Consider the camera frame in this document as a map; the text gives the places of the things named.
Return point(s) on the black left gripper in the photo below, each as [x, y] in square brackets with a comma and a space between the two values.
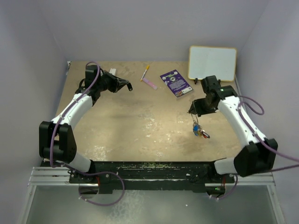
[117, 83]

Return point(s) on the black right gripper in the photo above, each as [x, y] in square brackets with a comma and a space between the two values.
[195, 108]

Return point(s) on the black white key tag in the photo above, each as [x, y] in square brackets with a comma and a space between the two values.
[130, 88]

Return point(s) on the small blue key tag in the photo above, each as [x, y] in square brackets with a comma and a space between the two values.
[196, 129]

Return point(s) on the large metal keyring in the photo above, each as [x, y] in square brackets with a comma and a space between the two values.
[195, 119]

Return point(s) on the red key tag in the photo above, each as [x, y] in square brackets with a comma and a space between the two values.
[204, 134]

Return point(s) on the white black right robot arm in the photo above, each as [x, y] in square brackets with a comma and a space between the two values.
[257, 154]

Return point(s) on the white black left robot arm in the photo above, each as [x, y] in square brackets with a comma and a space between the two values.
[56, 139]

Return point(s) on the white stapler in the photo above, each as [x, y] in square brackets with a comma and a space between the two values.
[113, 70]

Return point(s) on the black whiteboard stand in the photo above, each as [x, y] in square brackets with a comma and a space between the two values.
[196, 81]

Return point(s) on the yellow capped marker pen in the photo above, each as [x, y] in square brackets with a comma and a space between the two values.
[145, 72]

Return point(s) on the purple paperback book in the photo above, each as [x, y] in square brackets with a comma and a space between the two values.
[176, 83]

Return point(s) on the pink translucent lead case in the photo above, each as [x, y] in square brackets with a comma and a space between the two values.
[149, 83]

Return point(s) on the yellow framed whiteboard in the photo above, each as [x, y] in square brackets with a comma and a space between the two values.
[207, 61]

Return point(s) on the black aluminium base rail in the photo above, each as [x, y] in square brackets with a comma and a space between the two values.
[197, 177]

